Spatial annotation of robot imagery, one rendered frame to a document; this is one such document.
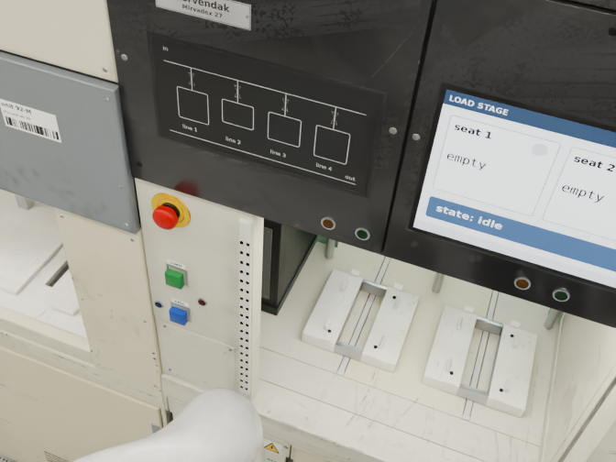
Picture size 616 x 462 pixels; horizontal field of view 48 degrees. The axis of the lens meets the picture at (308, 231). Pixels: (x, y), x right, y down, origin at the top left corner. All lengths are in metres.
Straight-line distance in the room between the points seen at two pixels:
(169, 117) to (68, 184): 0.27
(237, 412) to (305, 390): 0.74
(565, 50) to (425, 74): 0.15
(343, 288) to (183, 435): 0.94
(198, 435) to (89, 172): 0.55
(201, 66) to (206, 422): 0.44
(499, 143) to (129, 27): 0.47
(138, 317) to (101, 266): 0.13
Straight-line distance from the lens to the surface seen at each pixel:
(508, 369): 1.53
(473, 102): 0.78
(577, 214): 0.85
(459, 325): 1.55
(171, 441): 0.67
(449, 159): 0.83
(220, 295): 1.18
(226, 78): 0.88
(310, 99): 0.84
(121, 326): 1.40
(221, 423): 0.70
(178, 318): 1.26
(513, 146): 0.81
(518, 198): 0.85
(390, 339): 1.50
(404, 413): 1.45
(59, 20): 0.99
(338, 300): 1.55
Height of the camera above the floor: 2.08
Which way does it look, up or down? 44 degrees down
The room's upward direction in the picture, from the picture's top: 5 degrees clockwise
